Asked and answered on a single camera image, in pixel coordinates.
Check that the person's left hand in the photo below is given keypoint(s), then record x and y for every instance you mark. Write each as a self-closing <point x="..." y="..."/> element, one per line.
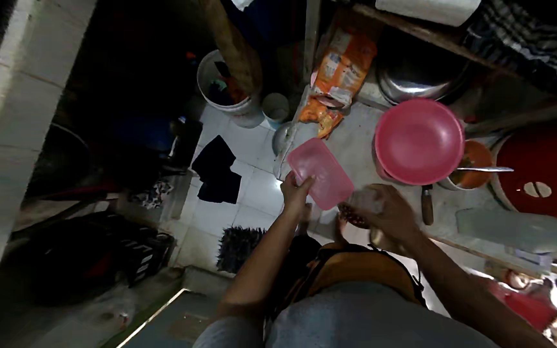
<point x="294" y="196"/>

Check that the person's right hand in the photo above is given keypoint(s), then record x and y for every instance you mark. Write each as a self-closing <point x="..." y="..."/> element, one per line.
<point x="399" y="216"/>

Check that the person's left thumb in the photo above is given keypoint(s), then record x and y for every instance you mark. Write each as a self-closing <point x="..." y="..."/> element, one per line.
<point x="307" y="184"/>

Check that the person's right fingers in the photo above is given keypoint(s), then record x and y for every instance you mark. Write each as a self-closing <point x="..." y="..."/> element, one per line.
<point x="378" y="192"/>

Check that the person's left fingers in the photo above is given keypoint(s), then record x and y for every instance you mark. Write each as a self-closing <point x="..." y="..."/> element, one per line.
<point x="288" y="179"/>

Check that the pink rectangular plastic container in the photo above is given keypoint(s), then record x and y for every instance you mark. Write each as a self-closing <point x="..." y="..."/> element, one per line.
<point x="320" y="171"/>

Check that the clear container with dark-red contents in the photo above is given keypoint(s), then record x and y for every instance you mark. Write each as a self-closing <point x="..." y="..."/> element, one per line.
<point x="354" y="216"/>

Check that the person's left forearm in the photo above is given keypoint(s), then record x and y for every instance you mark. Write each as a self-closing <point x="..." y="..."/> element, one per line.
<point x="264" y="254"/>

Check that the person's right forearm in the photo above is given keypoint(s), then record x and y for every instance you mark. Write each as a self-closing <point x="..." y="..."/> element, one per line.
<point x="464" y="290"/>

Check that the silver round metal bowl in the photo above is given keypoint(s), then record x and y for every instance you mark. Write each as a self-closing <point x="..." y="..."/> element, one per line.
<point x="282" y="139"/>

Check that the person's legs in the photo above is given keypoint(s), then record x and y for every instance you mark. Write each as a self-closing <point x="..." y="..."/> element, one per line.
<point x="341" y="232"/>

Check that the round pink plastic bowl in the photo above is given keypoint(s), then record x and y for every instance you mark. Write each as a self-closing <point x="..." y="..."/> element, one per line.
<point x="419" y="141"/>

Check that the crumpled orange packet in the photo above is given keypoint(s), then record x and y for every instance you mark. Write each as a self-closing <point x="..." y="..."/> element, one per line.
<point x="324" y="117"/>

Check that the small whitish bucket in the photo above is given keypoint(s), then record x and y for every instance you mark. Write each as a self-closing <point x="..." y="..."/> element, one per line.
<point x="275" y="107"/>

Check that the dark grey shaggy mat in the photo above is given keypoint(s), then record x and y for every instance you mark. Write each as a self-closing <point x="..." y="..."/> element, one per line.
<point x="239" y="249"/>

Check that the white plastic bucket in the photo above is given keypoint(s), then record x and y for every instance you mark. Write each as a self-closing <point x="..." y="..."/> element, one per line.
<point x="240" y="109"/>

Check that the bowl of orange food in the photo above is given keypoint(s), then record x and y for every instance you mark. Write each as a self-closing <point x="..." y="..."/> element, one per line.
<point x="476" y="155"/>

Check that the large silver metal pot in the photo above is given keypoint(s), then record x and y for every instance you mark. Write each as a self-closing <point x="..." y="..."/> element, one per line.
<point x="416" y="88"/>

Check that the silver metal spoon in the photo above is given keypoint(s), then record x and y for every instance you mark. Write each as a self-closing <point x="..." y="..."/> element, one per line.
<point x="489" y="169"/>

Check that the person's body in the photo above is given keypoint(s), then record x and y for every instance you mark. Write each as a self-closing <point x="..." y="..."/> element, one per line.
<point x="360" y="309"/>

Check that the orange and white plastic packet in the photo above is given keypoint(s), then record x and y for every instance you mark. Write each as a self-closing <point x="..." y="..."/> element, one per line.
<point x="347" y="65"/>

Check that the black and white patterned cloth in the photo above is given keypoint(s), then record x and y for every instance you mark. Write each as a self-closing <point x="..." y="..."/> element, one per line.
<point x="154" y="194"/>

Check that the clear bottle with teal cap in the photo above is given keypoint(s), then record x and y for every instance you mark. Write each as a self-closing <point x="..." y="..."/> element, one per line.
<point x="510" y="226"/>

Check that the black plastic crate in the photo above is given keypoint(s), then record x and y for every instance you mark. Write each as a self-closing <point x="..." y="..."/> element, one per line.
<point x="145" y="254"/>

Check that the wooden shelf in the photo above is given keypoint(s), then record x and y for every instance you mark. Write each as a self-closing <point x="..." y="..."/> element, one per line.
<point x="418" y="33"/>

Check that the large red round lid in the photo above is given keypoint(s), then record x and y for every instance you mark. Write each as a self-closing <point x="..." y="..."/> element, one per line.
<point x="554" y="169"/>

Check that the red plastic basin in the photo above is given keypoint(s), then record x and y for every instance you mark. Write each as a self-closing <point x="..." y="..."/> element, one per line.
<point x="530" y="302"/>

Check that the white rectangular box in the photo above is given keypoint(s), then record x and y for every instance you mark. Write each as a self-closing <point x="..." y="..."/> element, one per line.
<point x="428" y="8"/>

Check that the black and white checked cloth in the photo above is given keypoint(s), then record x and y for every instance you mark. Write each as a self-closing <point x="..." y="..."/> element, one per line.
<point x="525" y="38"/>

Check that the large dark metal basin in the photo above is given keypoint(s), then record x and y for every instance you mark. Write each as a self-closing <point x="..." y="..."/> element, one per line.
<point x="61" y="159"/>

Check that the brown wooden post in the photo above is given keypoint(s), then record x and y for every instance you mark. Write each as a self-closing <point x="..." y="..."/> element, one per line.
<point x="234" y="46"/>

